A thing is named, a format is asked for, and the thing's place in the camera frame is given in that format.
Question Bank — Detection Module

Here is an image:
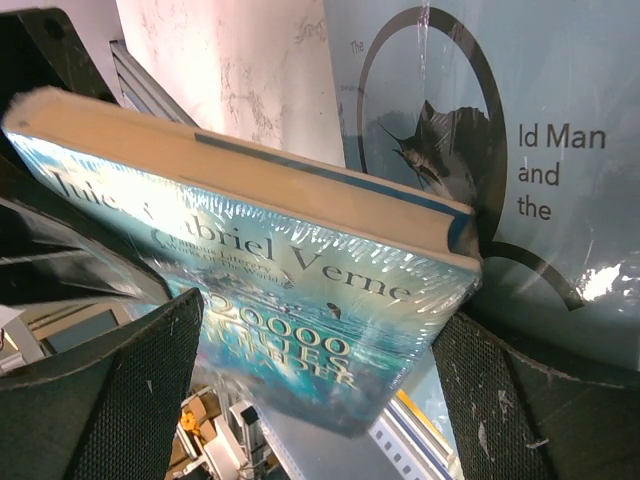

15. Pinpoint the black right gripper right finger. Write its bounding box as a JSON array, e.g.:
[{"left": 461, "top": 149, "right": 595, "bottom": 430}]
[{"left": 432, "top": 313, "right": 639, "bottom": 479}]

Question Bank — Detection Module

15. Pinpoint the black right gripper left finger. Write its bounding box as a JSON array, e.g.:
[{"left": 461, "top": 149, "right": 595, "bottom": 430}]
[{"left": 1, "top": 289, "right": 203, "bottom": 479}]

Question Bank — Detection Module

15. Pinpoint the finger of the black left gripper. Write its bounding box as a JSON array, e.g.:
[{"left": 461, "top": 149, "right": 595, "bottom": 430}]
[
  {"left": 1, "top": 159, "right": 170, "bottom": 308},
  {"left": 1, "top": 7, "right": 117, "bottom": 112}
]

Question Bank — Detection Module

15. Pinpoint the blue 20000 Leagues book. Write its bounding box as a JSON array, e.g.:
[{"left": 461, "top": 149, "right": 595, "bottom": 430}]
[{"left": 1, "top": 86, "right": 481, "bottom": 437}]

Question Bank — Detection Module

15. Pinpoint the light blue Old Man book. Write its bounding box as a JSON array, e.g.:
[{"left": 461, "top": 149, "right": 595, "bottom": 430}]
[{"left": 324, "top": 1, "right": 639, "bottom": 370}]

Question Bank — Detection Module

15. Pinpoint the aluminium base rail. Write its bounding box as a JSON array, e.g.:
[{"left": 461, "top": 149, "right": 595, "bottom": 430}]
[{"left": 110, "top": 40, "right": 197, "bottom": 127}]

